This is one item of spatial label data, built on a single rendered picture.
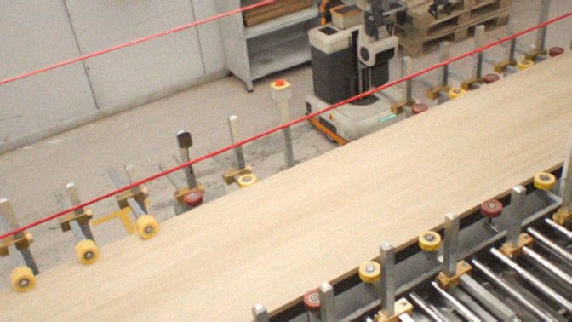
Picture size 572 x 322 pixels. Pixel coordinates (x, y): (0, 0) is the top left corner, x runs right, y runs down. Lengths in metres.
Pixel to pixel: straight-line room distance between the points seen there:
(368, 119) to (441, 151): 1.53
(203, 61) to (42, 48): 1.36
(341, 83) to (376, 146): 1.62
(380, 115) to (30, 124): 2.80
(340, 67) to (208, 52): 1.63
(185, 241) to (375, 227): 0.76
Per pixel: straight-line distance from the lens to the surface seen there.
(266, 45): 5.99
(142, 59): 5.54
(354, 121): 4.41
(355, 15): 4.50
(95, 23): 5.33
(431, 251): 2.50
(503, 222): 2.88
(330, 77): 4.49
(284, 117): 2.98
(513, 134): 3.12
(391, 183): 2.76
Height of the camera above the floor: 2.54
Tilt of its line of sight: 34 degrees down
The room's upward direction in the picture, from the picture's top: 7 degrees counter-clockwise
